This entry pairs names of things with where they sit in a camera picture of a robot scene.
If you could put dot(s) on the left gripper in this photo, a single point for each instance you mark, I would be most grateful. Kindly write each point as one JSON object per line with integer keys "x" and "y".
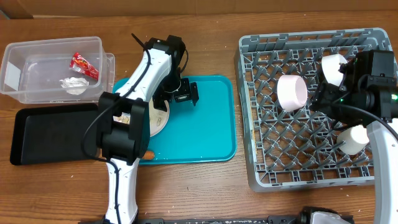
{"x": 184, "y": 94}

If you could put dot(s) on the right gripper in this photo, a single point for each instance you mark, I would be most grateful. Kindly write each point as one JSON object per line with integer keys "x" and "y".
{"x": 323, "y": 101}

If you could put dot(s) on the light green bowl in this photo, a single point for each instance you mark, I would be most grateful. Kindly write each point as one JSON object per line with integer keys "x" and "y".
{"x": 330, "y": 67}

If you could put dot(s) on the white cup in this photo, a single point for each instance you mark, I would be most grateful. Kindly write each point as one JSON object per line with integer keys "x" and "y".
{"x": 355, "y": 138}

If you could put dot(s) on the white tissue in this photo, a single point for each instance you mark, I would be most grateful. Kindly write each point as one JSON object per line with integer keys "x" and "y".
{"x": 74, "y": 86}

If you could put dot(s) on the red snack wrapper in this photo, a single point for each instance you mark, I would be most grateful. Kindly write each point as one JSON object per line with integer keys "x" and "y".
{"x": 81, "y": 65}

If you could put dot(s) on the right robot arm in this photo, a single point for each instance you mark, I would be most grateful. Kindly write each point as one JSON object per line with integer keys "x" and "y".
{"x": 363, "y": 91}

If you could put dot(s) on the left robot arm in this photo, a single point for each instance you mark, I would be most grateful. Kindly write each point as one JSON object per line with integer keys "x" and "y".
{"x": 160, "y": 66}

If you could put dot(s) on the grey dishwasher rack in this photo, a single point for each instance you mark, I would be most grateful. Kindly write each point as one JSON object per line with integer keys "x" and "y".
{"x": 298, "y": 149}

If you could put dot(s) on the teal serving tray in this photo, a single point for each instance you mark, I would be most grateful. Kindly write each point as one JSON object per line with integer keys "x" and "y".
{"x": 205, "y": 132}

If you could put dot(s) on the pink round plate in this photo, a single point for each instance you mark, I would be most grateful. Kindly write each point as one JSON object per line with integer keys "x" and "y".
{"x": 158, "y": 118}

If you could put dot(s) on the peanut shells pile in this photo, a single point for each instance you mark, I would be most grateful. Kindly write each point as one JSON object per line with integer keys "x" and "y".
{"x": 124, "y": 118}

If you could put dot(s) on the orange carrot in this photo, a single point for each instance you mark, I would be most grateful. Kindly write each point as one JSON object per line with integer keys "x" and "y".
{"x": 149, "y": 155}

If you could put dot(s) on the clear plastic bin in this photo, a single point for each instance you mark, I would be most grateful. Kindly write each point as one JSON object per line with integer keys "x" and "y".
{"x": 31, "y": 71}

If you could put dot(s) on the black plastic tray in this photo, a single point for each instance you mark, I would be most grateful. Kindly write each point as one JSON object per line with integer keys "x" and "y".
{"x": 50, "y": 134}

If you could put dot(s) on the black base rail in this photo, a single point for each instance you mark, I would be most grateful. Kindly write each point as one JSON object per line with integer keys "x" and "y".
{"x": 273, "y": 219}

